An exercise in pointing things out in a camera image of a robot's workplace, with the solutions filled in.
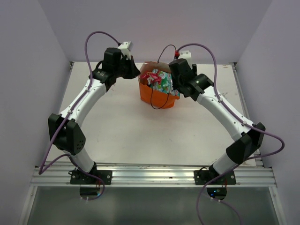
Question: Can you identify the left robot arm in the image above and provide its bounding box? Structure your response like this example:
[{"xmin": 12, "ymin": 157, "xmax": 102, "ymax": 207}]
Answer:
[{"xmin": 48, "ymin": 42, "xmax": 140, "ymax": 184}]

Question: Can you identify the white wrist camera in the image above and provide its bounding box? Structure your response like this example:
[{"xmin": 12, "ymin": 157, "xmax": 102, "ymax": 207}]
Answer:
[
  {"xmin": 177, "ymin": 50, "xmax": 192, "ymax": 67},
  {"xmin": 118, "ymin": 41, "xmax": 133, "ymax": 60}
]

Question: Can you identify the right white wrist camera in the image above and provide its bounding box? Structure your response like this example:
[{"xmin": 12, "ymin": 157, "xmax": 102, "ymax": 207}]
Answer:
[{"xmin": 177, "ymin": 50, "xmax": 192, "ymax": 67}]

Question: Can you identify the orange paper bag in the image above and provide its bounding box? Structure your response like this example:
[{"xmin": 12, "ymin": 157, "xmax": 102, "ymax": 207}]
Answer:
[{"xmin": 138, "ymin": 54, "xmax": 180, "ymax": 110}]

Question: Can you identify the small pink snack packet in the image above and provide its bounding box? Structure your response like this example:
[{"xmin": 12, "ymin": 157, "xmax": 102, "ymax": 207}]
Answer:
[{"xmin": 139, "ymin": 71, "xmax": 162, "ymax": 85}]

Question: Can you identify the green Fox's candy bag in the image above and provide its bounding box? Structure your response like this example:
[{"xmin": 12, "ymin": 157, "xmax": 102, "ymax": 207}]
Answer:
[{"xmin": 150, "ymin": 69, "xmax": 180, "ymax": 96}]

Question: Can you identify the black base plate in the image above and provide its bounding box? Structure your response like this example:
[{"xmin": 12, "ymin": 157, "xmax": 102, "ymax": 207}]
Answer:
[
  {"xmin": 68, "ymin": 170, "xmax": 113, "ymax": 185},
  {"xmin": 194, "ymin": 167, "xmax": 237, "ymax": 185}
]

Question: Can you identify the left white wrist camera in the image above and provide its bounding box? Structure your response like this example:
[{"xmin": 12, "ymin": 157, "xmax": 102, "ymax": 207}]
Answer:
[{"xmin": 118, "ymin": 41, "xmax": 133, "ymax": 60}]

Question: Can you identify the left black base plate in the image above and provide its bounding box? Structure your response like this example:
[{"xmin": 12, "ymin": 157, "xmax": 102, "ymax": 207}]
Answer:
[{"xmin": 68, "ymin": 170, "xmax": 113, "ymax": 185}]

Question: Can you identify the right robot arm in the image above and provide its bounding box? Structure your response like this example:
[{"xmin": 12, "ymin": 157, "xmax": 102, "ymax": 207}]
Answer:
[{"xmin": 169, "ymin": 59, "xmax": 265, "ymax": 184}]

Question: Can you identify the aluminium rail frame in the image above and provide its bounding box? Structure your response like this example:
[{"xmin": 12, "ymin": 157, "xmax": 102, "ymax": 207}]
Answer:
[{"xmin": 30, "ymin": 162, "xmax": 277, "ymax": 188}]

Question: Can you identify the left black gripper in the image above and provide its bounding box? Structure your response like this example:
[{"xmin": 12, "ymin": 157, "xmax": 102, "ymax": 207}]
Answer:
[{"xmin": 114, "ymin": 55, "xmax": 140, "ymax": 79}]

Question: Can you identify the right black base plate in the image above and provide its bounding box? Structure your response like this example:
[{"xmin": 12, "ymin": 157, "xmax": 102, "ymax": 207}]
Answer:
[{"xmin": 194, "ymin": 167, "xmax": 237, "ymax": 185}]

